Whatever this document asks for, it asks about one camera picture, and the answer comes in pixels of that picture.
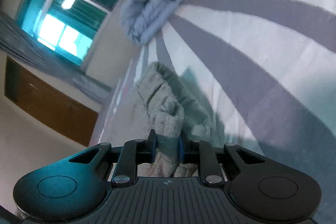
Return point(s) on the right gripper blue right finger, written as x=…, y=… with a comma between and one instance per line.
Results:
x=201, y=154

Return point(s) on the grey curtain left of window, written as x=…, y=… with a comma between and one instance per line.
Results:
x=19, y=45

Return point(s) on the brown wooden door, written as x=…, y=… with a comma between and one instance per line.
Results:
x=48, y=105

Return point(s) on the purple pink striped bed sheet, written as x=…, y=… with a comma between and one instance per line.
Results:
x=264, y=71

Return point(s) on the grey sweat pants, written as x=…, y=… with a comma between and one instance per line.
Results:
x=172, y=111

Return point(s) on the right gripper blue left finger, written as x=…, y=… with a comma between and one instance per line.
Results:
x=130, y=155

